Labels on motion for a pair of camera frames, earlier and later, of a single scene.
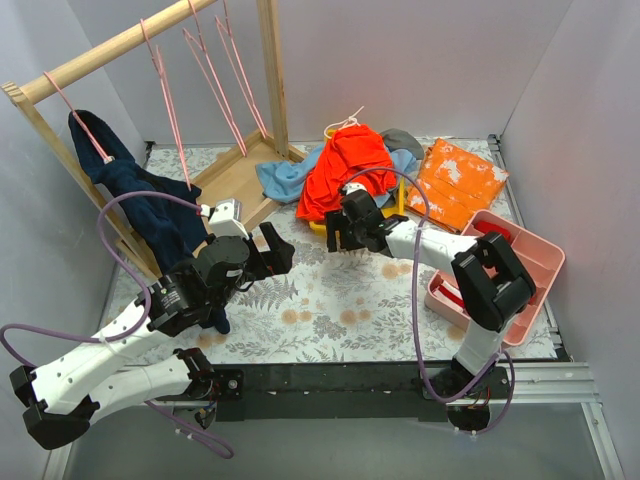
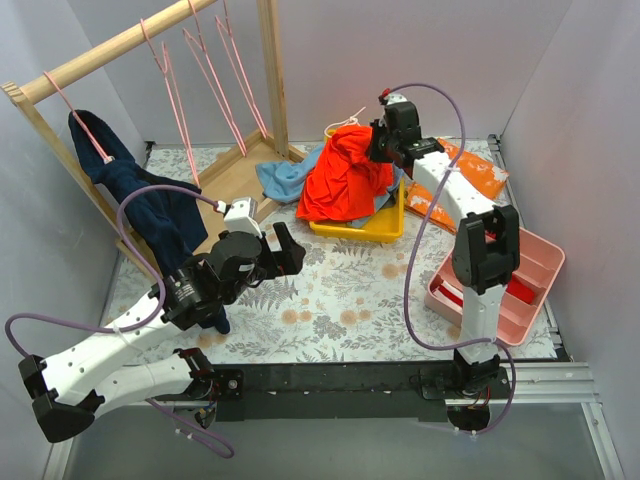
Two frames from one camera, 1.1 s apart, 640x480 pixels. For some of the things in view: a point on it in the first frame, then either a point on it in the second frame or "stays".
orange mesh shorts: [350, 154] stays
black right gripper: [343, 231] -> [378, 142]
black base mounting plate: [319, 392] stays
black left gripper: [258, 255] stays
